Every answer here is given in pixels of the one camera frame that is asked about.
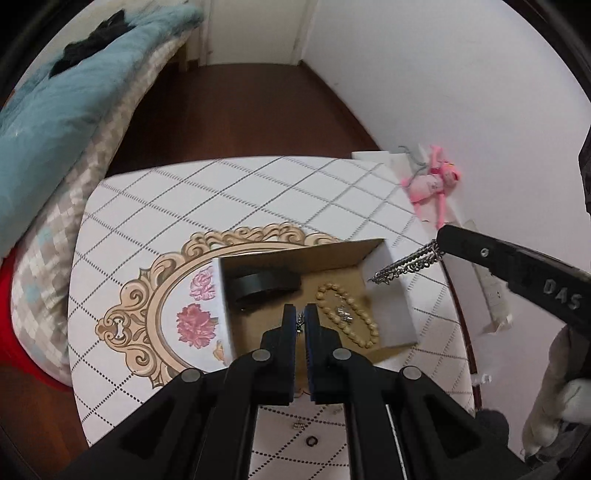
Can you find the black bangle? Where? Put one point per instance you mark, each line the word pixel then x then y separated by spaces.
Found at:
pixel 263 284

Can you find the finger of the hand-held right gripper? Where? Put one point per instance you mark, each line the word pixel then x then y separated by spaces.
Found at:
pixel 517 270

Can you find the pink plush toy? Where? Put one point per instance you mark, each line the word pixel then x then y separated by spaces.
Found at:
pixel 431 182

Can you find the grey fuzzy cloth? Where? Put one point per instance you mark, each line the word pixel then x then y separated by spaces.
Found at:
pixel 554 392

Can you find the light blue fluffy blanket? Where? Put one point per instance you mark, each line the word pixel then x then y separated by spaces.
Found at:
pixel 69 106

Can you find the dark round object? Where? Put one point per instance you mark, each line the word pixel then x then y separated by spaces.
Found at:
pixel 491 427

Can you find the black cloth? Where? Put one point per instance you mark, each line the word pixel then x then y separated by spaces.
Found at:
pixel 90 41

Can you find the white power strip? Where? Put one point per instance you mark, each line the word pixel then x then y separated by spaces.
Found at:
pixel 496 300

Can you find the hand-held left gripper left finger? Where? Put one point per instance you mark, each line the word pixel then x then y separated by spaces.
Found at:
pixel 290 355

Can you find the white checked floral tablecloth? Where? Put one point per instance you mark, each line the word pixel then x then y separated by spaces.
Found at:
pixel 258 198

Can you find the red bed sheet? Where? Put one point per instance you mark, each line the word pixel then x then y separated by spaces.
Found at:
pixel 23 360

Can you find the cardboard box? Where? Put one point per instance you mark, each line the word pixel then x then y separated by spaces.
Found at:
pixel 351 286

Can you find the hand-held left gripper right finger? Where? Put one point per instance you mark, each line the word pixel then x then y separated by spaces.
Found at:
pixel 317 355

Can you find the grey checked quilt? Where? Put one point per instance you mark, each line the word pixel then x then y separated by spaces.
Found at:
pixel 69 240

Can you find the white door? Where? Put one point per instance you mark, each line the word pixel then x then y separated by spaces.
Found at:
pixel 251 30

